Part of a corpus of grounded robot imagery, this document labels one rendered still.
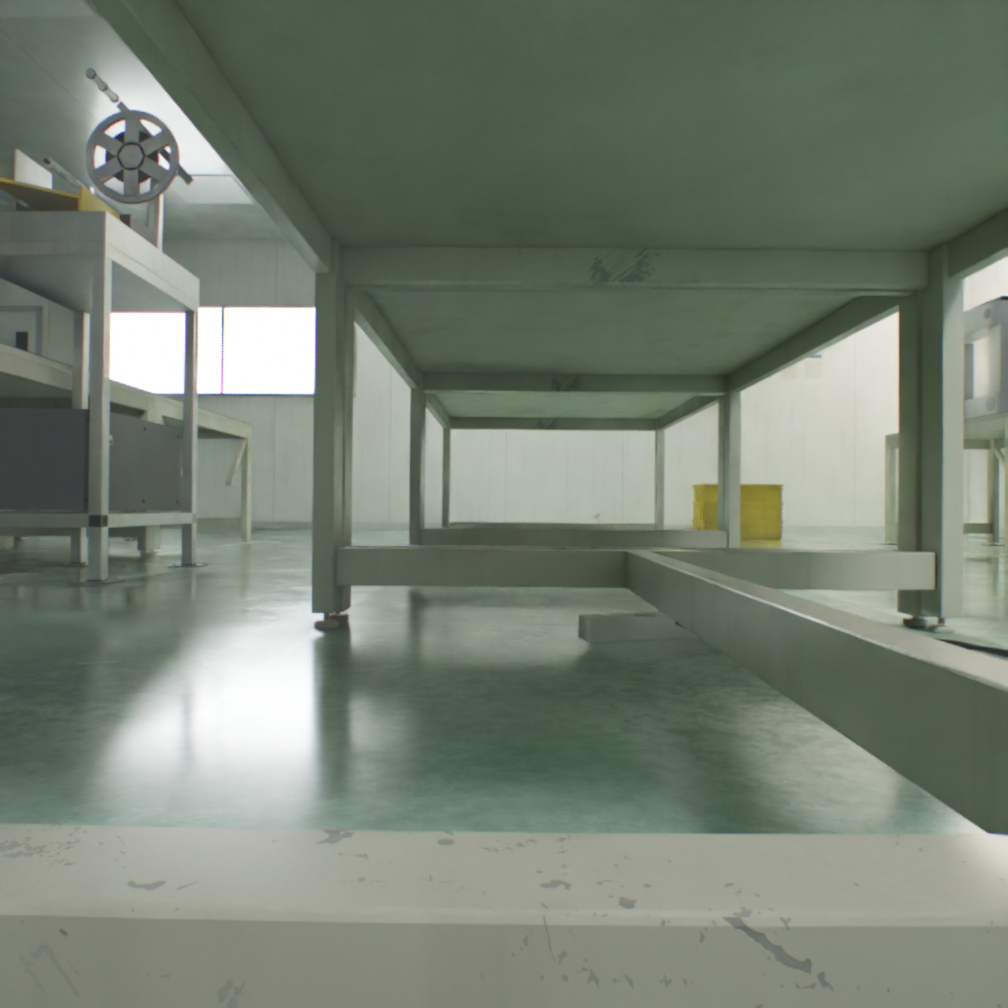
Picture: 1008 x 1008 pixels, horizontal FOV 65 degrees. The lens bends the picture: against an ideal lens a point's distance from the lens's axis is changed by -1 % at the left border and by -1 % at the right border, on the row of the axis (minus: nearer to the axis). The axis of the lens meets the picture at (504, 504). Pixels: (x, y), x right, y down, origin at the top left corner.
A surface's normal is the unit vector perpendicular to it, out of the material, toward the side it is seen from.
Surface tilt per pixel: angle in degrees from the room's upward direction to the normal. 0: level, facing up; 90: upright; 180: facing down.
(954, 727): 90
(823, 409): 90
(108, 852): 0
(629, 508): 90
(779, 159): 180
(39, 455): 90
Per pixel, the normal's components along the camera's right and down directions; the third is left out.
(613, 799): 0.01, -1.00
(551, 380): 0.00, 0.00
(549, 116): -0.01, 1.00
